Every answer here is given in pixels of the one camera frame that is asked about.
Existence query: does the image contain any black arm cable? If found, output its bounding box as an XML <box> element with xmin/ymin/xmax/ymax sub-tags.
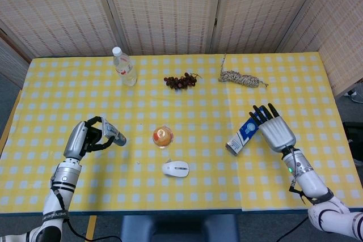
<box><xmin>279</xmin><ymin>215</ymin><xmax>310</xmax><ymax>242</ymax></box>
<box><xmin>50</xmin><ymin>178</ymin><xmax>123</xmax><ymax>242</ymax></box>

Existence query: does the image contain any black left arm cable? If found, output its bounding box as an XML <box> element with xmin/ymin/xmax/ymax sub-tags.
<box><xmin>50</xmin><ymin>178</ymin><xmax>123</xmax><ymax>242</ymax></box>

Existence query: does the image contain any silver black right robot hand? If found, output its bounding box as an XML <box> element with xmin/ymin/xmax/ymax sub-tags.
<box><xmin>248</xmin><ymin>103</ymin><xmax>297</xmax><ymax>154</ymax></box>

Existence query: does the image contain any orange fruit jelly cup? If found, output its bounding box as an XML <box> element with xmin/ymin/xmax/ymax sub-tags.
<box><xmin>152</xmin><ymin>124</ymin><xmax>175</xmax><ymax>148</ymax></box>

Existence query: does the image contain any blue white toothpaste tube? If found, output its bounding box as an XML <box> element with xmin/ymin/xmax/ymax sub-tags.
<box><xmin>101</xmin><ymin>117</ymin><xmax>128</xmax><ymax>147</ymax></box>

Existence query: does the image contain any yellow white checked tablecloth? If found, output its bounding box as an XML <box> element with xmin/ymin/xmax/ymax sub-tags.
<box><xmin>0</xmin><ymin>52</ymin><xmax>363</xmax><ymax>213</ymax></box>

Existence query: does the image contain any blue toothpaste box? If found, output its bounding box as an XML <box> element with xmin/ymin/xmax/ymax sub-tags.
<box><xmin>225</xmin><ymin>114</ymin><xmax>260</xmax><ymax>156</ymax></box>

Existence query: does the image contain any grey white shoe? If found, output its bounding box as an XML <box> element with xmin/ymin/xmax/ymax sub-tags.
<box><xmin>344</xmin><ymin>83</ymin><xmax>363</xmax><ymax>104</ymax></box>

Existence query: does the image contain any white brown rope bundle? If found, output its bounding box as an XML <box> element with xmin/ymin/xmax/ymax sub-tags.
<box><xmin>217</xmin><ymin>53</ymin><xmax>269</xmax><ymax>88</ymax></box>

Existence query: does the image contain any black plastic object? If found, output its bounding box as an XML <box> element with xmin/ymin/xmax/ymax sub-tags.
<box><xmin>342</xmin><ymin>122</ymin><xmax>363</xmax><ymax>166</ymax></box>

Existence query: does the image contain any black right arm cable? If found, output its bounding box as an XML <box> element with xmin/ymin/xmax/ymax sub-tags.
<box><xmin>279</xmin><ymin>215</ymin><xmax>310</xmax><ymax>242</ymax></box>

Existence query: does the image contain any clear plastic water bottle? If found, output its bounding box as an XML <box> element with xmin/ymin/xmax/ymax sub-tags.
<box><xmin>112</xmin><ymin>46</ymin><xmax>138</xmax><ymax>87</ymax></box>

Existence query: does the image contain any woven folding screen panel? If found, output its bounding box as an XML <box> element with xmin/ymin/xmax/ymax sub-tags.
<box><xmin>211</xmin><ymin>0</ymin><xmax>331</xmax><ymax>54</ymax></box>
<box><xmin>276</xmin><ymin>0</ymin><xmax>363</xmax><ymax>97</ymax></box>
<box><xmin>0</xmin><ymin>28</ymin><xmax>32</xmax><ymax>90</ymax></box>
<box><xmin>98</xmin><ymin>0</ymin><xmax>226</xmax><ymax>56</ymax></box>
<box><xmin>0</xmin><ymin>0</ymin><xmax>124</xmax><ymax>58</ymax></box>

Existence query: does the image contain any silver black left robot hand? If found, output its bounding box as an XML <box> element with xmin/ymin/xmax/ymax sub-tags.
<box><xmin>62</xmin><ymin>116</ymin><xmax>116</xmax><ymax>160</ymax></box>

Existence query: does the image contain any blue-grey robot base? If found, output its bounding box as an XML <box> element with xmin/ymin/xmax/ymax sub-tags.
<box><xmin>120</xmin><ymin>214</ymin><xmax>240</xmax><ymax>242</ymax></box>

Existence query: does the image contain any dark red grape bunch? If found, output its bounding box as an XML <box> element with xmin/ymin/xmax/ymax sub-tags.
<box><xmin>163</xmin><ymin>72</ymin><xmax>202</xmax><ymax>90</ymax></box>

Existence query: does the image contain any white computer mouse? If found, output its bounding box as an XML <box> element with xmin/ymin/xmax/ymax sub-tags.
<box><xmin>162</xmin><ymin>159</ymin><xmax>189</xmax><ymax>178</ymax></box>

